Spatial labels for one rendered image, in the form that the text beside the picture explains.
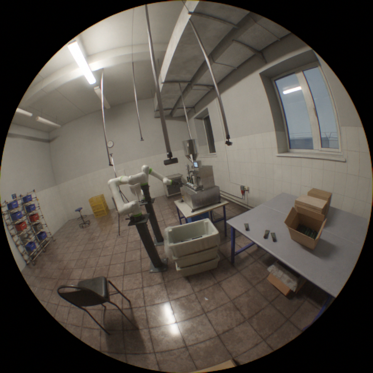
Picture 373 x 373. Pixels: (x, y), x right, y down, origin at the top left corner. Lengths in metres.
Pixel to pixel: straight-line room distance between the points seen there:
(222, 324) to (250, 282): 0.66
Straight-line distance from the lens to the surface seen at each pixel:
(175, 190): 5.13
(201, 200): 1.92
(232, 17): 2.36
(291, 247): 1.29
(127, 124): 5.88
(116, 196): 1.68
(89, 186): 6.22
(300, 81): 2.85
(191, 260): 1.74
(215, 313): 1.68
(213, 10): 2.23
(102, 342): 2.03
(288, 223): 1.15
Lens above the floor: 1.60
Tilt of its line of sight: 14 degrees down
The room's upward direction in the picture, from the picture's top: 11 degrees counter-clockwise
